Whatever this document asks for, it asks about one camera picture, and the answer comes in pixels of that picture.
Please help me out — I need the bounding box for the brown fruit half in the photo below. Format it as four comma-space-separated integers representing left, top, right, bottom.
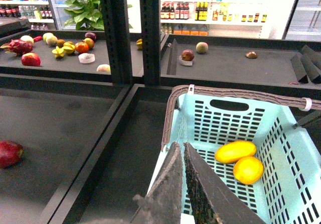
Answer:
245, 51, 258, 59

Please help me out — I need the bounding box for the yellow mango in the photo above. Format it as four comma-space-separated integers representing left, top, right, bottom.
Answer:
215, 140, 257, 164

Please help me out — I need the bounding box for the green potted plant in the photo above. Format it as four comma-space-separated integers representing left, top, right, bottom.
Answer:
63, 0, 133, 31

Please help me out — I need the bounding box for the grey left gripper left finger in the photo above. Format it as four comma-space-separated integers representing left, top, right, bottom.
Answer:
130, 142, 183, 223

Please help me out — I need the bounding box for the yellow star fruit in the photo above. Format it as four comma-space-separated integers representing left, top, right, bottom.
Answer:
63, 42, 75, 55
52, 46, 65, 58

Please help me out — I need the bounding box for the white foam ring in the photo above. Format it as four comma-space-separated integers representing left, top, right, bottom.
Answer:
78, 53, 96, 64

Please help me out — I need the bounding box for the orange persimmon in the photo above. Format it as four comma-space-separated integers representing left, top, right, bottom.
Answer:
75, 42, 89, 54

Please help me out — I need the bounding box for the brown basket handle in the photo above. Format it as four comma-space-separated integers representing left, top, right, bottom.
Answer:
161, 84, 320, 149

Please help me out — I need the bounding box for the light blue plastic basket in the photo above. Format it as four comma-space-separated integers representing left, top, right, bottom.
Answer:
157, 93, 320, 223

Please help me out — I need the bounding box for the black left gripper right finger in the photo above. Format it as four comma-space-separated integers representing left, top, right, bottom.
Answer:
184, 143, 264, 223

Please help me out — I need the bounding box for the black shelf post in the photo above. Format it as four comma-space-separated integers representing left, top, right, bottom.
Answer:
140, 0, 161, 86
100, 0, 132, 84

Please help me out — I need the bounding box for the yellow lemon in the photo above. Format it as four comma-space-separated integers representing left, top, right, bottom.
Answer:
233, 156, 264, 185

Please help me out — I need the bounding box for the red dragon fruit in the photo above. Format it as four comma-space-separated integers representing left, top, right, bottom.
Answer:
1, 39, 33, 56

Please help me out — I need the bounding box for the red apple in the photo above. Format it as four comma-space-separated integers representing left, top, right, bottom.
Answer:
21, 52, 41, 67

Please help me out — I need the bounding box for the white bottle shelf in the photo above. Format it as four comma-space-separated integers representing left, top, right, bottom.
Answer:
160, 0, 295, 39

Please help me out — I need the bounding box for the greenish round fruit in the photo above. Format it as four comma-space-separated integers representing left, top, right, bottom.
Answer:
196, 42, 209, 54

